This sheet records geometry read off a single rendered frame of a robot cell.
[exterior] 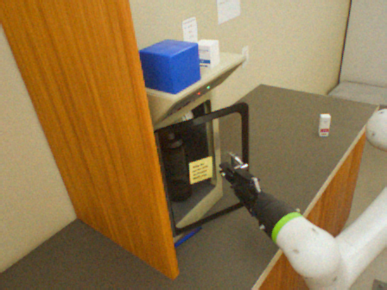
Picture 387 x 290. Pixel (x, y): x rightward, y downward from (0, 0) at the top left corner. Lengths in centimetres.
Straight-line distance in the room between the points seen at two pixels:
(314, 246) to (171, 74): 47
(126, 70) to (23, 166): 64
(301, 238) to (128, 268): 59
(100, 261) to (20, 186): 36
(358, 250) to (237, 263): 38
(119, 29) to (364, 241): 71
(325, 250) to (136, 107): 49
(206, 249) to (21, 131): 70
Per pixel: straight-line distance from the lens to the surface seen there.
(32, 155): 123
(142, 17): 83
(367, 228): 92
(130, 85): 71
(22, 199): 127
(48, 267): 126
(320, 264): 77
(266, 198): 88
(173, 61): 75
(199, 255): 114
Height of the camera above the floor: 182
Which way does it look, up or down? 33 degrees down
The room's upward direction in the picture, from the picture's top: 7 degrees counter-clockwise
